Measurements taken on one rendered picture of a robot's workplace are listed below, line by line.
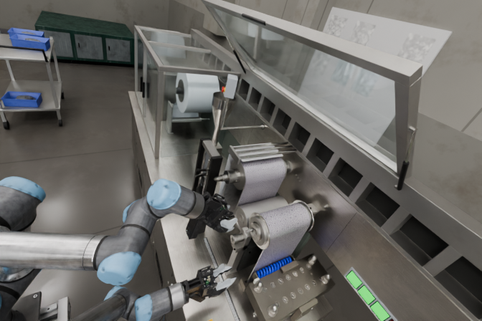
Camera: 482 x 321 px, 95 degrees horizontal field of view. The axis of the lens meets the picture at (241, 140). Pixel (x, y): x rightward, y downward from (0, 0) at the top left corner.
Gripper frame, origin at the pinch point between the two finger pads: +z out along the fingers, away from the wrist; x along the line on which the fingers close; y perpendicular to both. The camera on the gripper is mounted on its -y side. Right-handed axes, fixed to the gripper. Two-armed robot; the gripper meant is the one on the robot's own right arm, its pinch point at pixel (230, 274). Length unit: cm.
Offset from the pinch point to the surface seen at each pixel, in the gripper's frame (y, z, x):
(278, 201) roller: 14.5, 32.5, 17.5
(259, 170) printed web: 30.5, 20.5, 26.2
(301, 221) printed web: 20.5, 31.1, 1.4
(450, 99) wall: 69, 193, 29
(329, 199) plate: 29, 45, 2
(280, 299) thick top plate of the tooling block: -5.9, 18.0, -14.7
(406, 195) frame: 53, 45, -18
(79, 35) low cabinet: -47, -79, 571
